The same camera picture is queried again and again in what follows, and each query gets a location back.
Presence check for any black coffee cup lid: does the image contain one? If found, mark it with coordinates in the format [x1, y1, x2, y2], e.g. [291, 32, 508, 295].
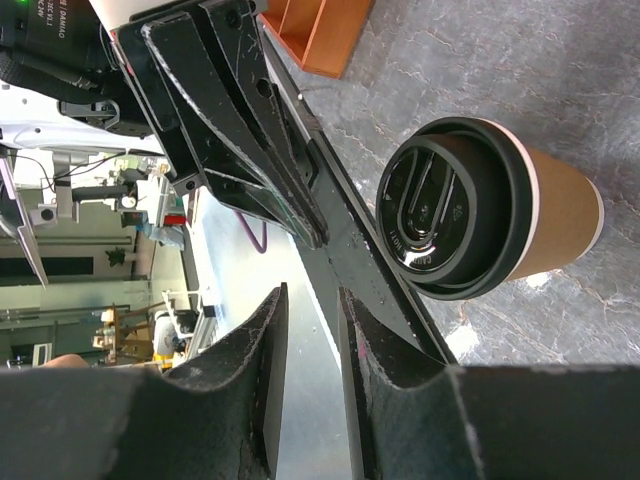
[375, 117, 540, 301]

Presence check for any orange wooden compartment tray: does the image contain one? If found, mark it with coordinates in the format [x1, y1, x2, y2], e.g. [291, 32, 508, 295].
[261, 0, 372, 79]

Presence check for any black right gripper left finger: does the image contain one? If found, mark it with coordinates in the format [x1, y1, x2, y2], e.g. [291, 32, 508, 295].
[1, 286, 289, 479]

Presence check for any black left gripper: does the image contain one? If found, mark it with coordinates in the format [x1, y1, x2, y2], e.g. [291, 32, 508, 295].
[113, 1, 329, 248]

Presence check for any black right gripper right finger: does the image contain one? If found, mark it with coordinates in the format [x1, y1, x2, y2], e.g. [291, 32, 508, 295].
[338, 289, 639, 479]

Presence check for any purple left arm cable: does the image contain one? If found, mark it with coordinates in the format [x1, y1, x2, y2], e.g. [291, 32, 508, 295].
[236, 209, 269, 253]

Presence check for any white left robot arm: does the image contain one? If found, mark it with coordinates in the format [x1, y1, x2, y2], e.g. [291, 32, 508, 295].
[1, 1, 329, 248]

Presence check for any brown paper coffee cup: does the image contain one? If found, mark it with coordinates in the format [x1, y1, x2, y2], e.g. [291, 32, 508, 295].
[490, 122, 604, 281]

